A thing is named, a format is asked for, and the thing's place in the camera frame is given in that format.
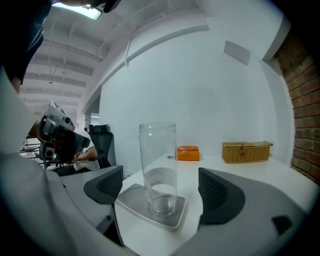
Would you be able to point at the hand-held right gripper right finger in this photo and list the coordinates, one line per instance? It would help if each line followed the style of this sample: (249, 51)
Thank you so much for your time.
(225, 200)

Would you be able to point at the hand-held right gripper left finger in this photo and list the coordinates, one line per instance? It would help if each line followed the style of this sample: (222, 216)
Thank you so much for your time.
(105, 186)

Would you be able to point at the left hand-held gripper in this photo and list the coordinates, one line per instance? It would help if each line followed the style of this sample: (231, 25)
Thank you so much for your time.
(51, 117)

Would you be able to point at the grey pad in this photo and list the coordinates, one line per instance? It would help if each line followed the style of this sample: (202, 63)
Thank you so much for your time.
(135, 202)

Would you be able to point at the clear plastic cup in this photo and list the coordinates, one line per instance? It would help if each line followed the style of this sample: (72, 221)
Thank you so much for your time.
(158, 160)

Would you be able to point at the black office chair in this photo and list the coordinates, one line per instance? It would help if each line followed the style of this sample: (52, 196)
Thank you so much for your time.
(102, 142)

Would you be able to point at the white table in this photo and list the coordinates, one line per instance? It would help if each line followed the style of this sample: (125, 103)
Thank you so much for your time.
(250, 172)

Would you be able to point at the black metal railing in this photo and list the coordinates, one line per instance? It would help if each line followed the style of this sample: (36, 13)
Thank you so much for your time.
(31, 150)

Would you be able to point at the orange pouch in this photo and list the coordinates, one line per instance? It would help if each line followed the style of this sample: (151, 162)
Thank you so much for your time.
(188, 153)

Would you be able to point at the person's black shirt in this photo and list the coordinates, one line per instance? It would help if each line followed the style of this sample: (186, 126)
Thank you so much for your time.
(20, 37)

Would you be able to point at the ceiling light panel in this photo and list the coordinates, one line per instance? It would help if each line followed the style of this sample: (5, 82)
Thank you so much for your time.
(80, 8)

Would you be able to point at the white wall cover plate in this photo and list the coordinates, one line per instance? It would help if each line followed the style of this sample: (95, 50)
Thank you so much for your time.
(237, 53)

